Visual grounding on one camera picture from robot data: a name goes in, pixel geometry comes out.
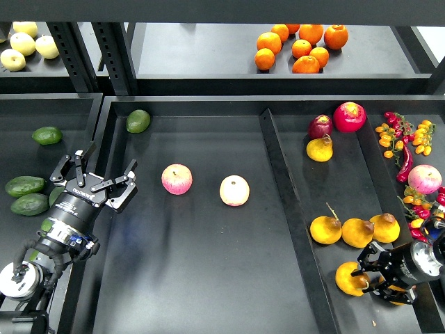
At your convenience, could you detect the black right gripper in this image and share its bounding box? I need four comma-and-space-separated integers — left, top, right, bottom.
350, 241, 423, 306

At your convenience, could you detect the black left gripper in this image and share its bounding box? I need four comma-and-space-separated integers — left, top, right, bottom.
48, 141, 138, 232

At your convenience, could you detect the dark green avocado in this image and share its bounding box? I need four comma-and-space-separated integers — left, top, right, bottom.
29, 250, 42, 262

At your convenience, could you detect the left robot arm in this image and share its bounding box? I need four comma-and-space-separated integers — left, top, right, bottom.
1, 143, 137, 333

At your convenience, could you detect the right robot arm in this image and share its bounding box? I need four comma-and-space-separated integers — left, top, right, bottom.
350, 203, 444, 305

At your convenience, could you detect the yellow pear brown top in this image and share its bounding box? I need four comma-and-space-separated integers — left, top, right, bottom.
369, 213, 401, 244

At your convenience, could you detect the dark avocado upright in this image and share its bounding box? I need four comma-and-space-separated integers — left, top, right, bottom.
49, 186, 65, 207

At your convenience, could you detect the light green round avocado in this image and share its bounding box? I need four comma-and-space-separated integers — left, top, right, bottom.
126, 109, 151, 134

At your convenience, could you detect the green avocado upper left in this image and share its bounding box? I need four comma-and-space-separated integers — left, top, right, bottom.
31, 126, 63, 145

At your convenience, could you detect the yellow pear under gripper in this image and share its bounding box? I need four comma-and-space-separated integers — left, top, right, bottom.
309, 202, 342, 245

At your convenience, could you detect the green avocado lower left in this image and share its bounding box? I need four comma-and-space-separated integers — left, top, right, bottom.
40, 218, 54, 233

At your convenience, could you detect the dark avocado left middle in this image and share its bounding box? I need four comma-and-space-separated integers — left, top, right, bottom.
10, 193, 49, 216

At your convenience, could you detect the dark avocado left top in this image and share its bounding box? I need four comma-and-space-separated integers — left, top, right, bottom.
5, 175, 46, 198

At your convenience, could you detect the black tray divider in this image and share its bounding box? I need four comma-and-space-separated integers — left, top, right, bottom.
259, 109, 340, 333

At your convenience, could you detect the pink red apple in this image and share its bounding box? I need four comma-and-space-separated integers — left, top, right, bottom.
161, 164, 193, 196

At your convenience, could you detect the lower cherry tomato bunch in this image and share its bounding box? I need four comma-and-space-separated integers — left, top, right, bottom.
398, 186, 444, 242

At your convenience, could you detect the cherry tomato bunch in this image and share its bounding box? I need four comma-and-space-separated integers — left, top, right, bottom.
398, 186, 444, 242
375, 111, 435, 167

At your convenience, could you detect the red chili pepper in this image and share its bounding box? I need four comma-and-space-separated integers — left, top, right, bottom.
396, 145, 413, 182

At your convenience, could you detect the pink apple right side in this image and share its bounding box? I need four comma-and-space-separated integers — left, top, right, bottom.
407, 164, 442, 195

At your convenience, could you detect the black upper shelf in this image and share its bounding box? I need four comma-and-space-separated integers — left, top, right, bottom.
1, 22, 444, 95

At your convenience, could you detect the black centre tray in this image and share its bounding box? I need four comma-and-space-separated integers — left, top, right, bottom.
92, 97, 444, 333

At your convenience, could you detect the pale pink apple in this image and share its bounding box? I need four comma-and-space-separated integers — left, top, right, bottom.
219, 175, 250, 207

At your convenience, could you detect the pale yellow apple right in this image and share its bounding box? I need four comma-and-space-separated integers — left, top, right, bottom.
35, 35, 59, 60

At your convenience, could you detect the pale yellow apple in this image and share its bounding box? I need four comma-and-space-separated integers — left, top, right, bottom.
13, 22, 38, 38
35, 35, 59, 60
10, 32, 36, 56
1, 49, 26, 72

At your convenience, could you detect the upper cherry tomato bunch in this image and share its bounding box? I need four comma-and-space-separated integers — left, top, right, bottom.
375, 111, 435, 167

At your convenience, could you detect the pale yellow apple front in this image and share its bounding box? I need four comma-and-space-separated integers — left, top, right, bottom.
1, 49, 26, 72

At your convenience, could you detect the pale yellow apple middle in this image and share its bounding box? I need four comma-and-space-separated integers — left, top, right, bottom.
10, 32, 36, 56

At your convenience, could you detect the pale yellow apple top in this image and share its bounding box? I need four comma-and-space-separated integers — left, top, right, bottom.
13, 22, 38, 38

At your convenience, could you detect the bright red apple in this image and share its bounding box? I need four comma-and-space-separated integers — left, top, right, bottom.
333, 102, 367, 133

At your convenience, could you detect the dark red apple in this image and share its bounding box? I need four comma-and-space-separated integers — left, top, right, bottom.
307, 114, 333, 139

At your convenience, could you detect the orange far left bottom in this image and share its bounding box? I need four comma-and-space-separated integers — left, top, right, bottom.
254, 48, 275, 71

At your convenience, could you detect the orange left upper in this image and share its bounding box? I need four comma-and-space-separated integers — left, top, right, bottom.
257, 31, 282, 55

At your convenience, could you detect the orange front centre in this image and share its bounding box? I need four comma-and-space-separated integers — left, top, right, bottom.
292, 56, 320, 74

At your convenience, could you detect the orange right of middle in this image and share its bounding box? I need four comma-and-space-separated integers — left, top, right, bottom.
309, 47, 330, 69

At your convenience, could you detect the black perforated shelf post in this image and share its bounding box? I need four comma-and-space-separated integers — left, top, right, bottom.
92, 22, 139, 96

